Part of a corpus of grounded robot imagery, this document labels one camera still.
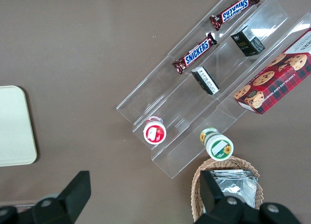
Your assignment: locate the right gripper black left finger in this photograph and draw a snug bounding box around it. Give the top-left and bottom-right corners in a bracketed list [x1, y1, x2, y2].
[33, 170, 92, 224]

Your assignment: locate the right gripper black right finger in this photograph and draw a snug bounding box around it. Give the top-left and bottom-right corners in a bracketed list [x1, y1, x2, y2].
[198, 170, 251, 224]

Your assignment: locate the light oval wicker basket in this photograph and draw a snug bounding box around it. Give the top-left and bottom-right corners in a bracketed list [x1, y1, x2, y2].
[190, 155, 264, 224]

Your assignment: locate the beige plastic tray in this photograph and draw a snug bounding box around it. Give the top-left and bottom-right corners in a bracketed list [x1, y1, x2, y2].
[0, 85, 38, 167]

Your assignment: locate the silver foil pouch stack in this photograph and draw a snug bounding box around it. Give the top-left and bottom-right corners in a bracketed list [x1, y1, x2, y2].
[209, 169, 258, 210]

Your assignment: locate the green sunflower yoghurt cup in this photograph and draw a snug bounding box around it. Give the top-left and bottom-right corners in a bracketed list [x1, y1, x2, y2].
[199, 127, 234, 161]

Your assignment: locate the red strawberry yoghurt cup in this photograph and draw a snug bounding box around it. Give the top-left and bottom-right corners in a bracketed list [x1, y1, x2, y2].
[142, 115, 167, 145]

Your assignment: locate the clear acrylic stepped shelf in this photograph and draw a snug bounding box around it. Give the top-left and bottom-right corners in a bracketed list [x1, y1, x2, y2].
[167, 0, 311, 119]
[115, 54, 238, 179]

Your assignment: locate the small black carton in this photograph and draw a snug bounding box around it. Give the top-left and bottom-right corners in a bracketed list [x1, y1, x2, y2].
[230, 25, 266, 57]
[190, 66, 220, 96]

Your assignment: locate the red tartan cookie box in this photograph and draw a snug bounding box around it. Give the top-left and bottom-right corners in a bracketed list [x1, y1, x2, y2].
[232, 27, 311, 116]

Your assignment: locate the Snickers chocolate bar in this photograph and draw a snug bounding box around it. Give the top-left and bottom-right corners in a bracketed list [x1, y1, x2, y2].
[172, 32, 218, 75]
[209, 0, 261, 32]

